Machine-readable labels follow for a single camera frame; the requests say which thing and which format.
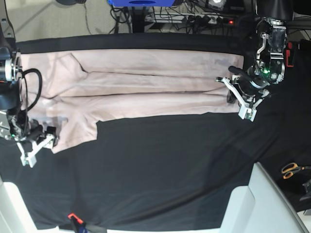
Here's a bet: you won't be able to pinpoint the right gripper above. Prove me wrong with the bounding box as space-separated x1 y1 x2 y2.
17 120 59 167

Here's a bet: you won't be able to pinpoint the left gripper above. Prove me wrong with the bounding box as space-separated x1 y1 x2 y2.
216 66 270 121

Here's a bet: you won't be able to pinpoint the pink T-shirt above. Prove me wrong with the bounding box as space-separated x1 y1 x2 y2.
21 50 244 153

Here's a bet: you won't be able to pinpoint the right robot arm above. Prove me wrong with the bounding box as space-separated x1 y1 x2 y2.
0 13 57 167

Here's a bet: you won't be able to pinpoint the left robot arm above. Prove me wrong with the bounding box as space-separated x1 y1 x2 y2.
216 0 311 121

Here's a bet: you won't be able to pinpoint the red black clamp right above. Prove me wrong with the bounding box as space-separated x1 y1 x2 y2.
285 41 300 68

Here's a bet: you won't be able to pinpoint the red black clamp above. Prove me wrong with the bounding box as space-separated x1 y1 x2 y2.
67 213 107 233
285 41 300 68

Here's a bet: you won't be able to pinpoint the black table cloth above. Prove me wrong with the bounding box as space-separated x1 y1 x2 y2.
0 33 311 231

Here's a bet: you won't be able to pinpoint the power strip with red light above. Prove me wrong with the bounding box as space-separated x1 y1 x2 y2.
145 12 235 25

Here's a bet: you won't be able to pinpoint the red black clamp bottom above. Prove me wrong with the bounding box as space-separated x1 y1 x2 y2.
67 213 107 233

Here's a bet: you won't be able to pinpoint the black monitor stand pole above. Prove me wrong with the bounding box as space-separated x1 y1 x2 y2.
130 7 147 33

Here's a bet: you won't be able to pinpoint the black object right edge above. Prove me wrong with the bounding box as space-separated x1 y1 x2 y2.
299 180 311 216

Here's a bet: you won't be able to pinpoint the blue box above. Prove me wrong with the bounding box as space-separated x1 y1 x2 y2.
107 0 175 7

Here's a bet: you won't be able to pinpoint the orange handled scissors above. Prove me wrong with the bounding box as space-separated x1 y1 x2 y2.
281 163 311 180

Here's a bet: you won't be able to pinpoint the white table frame left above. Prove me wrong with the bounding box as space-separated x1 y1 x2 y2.
0 181 60 233

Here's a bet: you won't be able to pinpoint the white table frame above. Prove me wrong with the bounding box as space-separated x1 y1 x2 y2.
0 181 60 233
219 162 308 233

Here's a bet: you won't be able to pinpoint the white table frame right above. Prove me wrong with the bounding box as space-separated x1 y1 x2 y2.
219 162 308 233

